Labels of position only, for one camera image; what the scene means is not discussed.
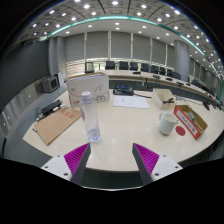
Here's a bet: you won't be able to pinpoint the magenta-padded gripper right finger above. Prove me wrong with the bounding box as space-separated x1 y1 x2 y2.
131 142 184 186

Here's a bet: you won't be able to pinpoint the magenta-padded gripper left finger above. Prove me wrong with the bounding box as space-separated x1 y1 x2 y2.
40 142 92 186

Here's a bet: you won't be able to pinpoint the clear plastic water bottle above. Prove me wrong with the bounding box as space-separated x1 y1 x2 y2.
79 91 102 144

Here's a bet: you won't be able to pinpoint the flat brown cardboard envelope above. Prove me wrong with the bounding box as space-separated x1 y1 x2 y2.
34 106 83 146

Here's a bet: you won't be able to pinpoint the white ceramic mug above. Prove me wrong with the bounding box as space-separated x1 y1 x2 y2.
158 110 179 136

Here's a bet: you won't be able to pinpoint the flat round red coaster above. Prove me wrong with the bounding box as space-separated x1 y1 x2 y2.
175 125 187 137

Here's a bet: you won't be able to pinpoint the red-sided open cardboard box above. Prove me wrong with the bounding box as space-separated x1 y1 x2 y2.
173 104 209 140

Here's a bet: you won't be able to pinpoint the black flat device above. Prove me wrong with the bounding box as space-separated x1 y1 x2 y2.
40 99 63 117

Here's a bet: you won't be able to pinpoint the white printed paper sheet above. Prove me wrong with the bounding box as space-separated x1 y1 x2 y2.
112 95 151 110

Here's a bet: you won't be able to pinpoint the small beige open box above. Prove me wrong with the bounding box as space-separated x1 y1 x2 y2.
151 88 176 111

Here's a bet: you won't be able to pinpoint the white printed cardboard box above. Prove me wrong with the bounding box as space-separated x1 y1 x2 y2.
66 72 111 109

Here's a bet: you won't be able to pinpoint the black desk telephone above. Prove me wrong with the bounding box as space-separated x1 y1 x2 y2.
112 85 135 97

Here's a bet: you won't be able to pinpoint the grey boxy monitor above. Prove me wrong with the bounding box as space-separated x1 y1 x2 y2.
41 75 61 94

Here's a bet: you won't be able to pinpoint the long curved conference desk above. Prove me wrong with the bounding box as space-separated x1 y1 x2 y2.
66 69 221 104

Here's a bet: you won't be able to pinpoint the black desk microphones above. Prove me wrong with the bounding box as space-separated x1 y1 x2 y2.
133 70 189 87

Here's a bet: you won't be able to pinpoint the row of black office chairs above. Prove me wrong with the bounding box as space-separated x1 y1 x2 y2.
104 60 183 80

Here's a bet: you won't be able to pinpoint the round recessed ceiling lights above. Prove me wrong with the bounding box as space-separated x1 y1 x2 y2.
19 0 224 68

